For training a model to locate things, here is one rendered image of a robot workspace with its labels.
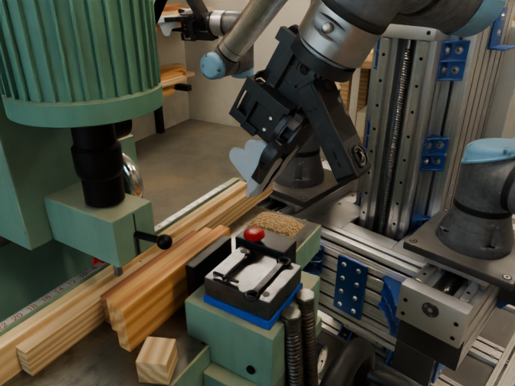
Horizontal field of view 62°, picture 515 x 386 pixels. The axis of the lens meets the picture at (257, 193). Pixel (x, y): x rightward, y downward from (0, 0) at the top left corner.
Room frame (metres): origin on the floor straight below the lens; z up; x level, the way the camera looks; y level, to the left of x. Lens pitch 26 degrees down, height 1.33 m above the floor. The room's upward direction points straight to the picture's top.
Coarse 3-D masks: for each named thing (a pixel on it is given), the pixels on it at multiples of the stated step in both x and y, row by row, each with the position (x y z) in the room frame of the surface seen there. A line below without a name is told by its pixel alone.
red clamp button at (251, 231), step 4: (248, 228) 0.52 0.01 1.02; (252, 228) 0.51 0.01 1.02; (256, 228) 0.51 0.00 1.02; (260, 228) 0.52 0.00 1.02; (244, 232) 0.51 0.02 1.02; (248, 232) 0.50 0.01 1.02; (252, 232) 0.50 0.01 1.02; (256, 232) 0.50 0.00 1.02; (260, 232) 0.50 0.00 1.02; (264, 232) 0.51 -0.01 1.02; (244, 236) 0.50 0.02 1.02; (248, 236) 0.50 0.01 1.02; (252, 236) 0.50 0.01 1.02; (256, 236) 0.50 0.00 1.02; (260, 236) 0.50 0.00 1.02; (264, 236) 0.50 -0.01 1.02; (252, 240) 0.49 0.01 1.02; (256, 240) 0.50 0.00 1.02
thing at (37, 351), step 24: (240, 192) 0.80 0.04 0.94; (264, 192) 0.85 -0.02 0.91; (216, 216) 0.70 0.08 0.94; (240, 216) 0.77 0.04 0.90; (72, 312) 0.44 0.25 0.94; (96, 312) 0.46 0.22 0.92; (48, 336) 0.40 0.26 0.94; (72, 336) 0.42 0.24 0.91; (24, 360) 0.37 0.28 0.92; (48, 360) 0.39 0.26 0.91
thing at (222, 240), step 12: (216, 240) 0.53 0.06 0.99; (228, 240) 0.53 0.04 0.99; (204, 252) 0.50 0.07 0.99; (216, 252) 0.51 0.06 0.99; (228, 252) 0.53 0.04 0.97; (192, 264) 0.47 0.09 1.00; (204, 264) 0.48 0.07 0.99; (216, 264) 0.51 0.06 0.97; (192, 276) 0.46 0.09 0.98; (204, 276) 0.48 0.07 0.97; (192, 288) 0.47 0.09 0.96
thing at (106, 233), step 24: (72, 192) 0.54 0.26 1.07; (48, 216) 0.52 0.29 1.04; (72, 216) 0.49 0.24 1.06; (96, 216) 0.47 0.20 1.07; (120, 216) 0.47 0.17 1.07; (144, 216) 0.50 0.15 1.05; (72, 240) 0.50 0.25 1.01; (96, 240) 0.47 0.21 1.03; (120, 240) 0.46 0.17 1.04; (144, 240) 0.49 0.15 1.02; (120, 264) 0.46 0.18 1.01
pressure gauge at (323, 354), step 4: (320, 344) 0.63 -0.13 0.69; (320, 348) 0.62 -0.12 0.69; (324, 348) 0.62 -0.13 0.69; (328, 348) 0.64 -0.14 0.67; (320, 352) 0.61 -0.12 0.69; (324, 352) 0.63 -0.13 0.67; (320, 356) 0.61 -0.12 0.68; (324, 356) 0.63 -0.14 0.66; (320, 360) 0.61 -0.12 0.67; (324, 360) 0.63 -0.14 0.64; (320, 364) 0.61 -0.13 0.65; (324, 364) 0.63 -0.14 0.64; (320, 368) 0.61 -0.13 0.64; (320, 372) 0.61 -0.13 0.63
